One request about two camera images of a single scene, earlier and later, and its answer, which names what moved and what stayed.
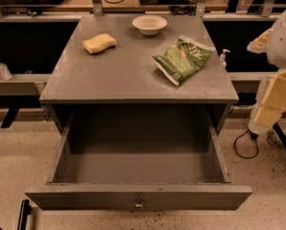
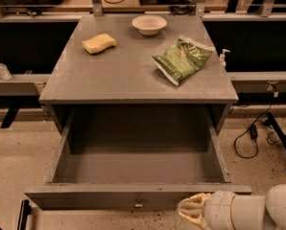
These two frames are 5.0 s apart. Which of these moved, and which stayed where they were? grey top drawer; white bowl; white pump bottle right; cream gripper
Moved: cream gripper
Stayed: white bowl; grey top drawer; white pump bottle right
